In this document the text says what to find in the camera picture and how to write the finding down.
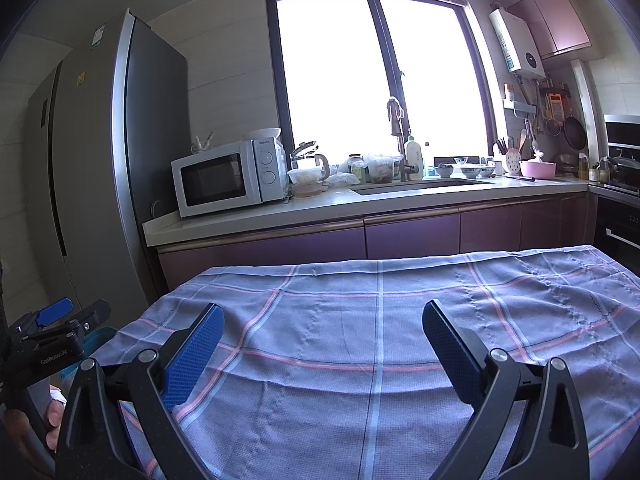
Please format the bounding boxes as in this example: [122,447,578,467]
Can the white kitchen countertop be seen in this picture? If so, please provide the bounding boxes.
[142,175,591,248]

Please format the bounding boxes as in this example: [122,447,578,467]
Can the checked purple tablecloth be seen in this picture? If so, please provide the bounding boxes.
[87,244,640,480]

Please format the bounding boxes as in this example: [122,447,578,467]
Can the white microwave oven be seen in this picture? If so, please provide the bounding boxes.
[171,139,290,219]

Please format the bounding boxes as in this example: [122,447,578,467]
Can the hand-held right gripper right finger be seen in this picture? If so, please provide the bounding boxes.
[421,299,591,480]

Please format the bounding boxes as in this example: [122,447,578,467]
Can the metal kitchen faucet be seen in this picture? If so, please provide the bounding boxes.
[385,97,416,182]

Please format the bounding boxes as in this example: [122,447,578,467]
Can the grey refrigerator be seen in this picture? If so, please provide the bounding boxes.
[22,7,190,311]

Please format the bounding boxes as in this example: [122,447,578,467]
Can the person's left hand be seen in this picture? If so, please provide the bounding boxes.
[0,387,67,461]

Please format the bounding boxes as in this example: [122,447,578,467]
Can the white soap bottle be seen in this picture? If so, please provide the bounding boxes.
[404,129,426,180]

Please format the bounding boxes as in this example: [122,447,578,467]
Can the pink wall cabinet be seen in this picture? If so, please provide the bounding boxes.
[507,0,593,60]

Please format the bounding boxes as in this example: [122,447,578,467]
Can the glass kettle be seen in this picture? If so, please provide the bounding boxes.
[290,141,331,181]

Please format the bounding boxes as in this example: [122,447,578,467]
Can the hanging frying pan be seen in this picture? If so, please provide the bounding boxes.
[563,115,587,151]

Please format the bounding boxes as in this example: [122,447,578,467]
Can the white dotted utensil holder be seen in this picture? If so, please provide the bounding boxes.
[504,136,522,175]

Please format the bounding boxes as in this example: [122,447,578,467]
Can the purple base cabinets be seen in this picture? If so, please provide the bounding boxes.
[157,192,598,291]

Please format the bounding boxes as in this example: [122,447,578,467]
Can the pink basin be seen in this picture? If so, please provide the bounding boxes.
[519,160,558,180]

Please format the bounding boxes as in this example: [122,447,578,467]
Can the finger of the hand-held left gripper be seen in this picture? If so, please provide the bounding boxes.
[15,297,74,333]
[37,300,112,348]

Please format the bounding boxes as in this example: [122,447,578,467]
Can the black range hood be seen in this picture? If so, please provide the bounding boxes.
[604,114,640,147]

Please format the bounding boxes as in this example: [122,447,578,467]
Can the kitchen sink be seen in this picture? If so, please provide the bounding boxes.
[350,177,493,196]

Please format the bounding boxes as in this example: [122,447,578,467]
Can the black built-in oven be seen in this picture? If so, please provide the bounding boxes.
[595,191,640,283]

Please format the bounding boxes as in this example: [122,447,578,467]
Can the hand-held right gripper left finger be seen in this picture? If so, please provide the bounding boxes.
[55,302,226,480]

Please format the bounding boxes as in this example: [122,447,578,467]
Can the kitchen window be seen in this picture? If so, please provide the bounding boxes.
[264,0,501,166]

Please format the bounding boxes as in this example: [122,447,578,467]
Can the black cooking pot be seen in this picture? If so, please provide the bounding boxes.
[602,155,640,183]

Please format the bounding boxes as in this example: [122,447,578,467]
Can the orange hanging grater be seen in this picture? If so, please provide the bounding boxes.
[545,91,566,121]

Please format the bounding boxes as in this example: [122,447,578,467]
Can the white water heater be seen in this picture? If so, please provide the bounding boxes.
[489,7,547,80]

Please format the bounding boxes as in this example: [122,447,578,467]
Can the blue plastic bin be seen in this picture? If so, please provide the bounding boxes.
[57,327,120,386]

